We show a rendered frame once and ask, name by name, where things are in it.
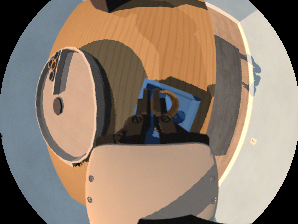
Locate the blue crate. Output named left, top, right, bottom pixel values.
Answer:
left=138, top=78, right=201, bottom=144

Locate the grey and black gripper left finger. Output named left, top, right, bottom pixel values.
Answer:
left=96, top=88, right=151, bottom=147

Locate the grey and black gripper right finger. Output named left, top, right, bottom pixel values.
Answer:
left=153, top=88, right=209, bottom=145

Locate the orange hollow ring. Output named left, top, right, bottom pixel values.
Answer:
left=151, top=90, right=179, bottom=117

